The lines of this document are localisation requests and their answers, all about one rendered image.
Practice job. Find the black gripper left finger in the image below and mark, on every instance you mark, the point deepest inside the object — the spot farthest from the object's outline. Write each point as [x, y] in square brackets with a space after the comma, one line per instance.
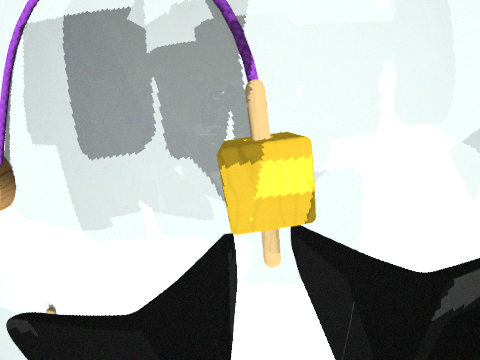
[191, 320]

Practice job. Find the round wooden button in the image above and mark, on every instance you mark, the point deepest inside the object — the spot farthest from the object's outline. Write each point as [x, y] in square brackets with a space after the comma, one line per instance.
[7, 185]

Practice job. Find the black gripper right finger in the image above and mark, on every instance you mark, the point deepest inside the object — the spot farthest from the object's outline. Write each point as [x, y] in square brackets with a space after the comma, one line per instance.
[372, 310]

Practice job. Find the yellow block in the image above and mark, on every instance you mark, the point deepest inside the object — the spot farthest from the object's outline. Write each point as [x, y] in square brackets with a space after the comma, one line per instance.
[267, 184]

